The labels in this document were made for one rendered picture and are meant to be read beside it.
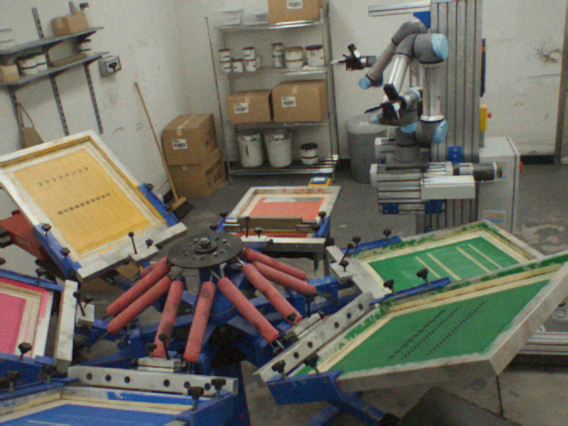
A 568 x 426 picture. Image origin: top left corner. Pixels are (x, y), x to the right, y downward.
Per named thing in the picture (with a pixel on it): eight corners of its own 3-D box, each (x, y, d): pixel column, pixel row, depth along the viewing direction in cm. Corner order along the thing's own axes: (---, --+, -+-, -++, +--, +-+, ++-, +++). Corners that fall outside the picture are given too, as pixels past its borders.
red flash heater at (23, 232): (-3, 237, 340) (-9, 218, 335) (69, 210, 369) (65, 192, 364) (43, 264, 300) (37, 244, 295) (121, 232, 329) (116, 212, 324)
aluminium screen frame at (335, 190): (252, 192, 377) (251, 187, 375) (341, 191, 362) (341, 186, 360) (209, 248, 308) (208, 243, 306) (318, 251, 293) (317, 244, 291)
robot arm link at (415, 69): (402, 112, 361) (400, 20, 339) (412, 106, 372) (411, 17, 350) (420, 114, 354) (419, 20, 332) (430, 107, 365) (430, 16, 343)
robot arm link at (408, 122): (398, 127, 284) (397, 105, 279) (420, 128, 277) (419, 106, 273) (390, 132, 278) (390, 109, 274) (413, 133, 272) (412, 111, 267)
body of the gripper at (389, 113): (397, 121, 254) (408, 113, 263) (394, 101, 251) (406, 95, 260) (381, 122, 259) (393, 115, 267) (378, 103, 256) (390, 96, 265)
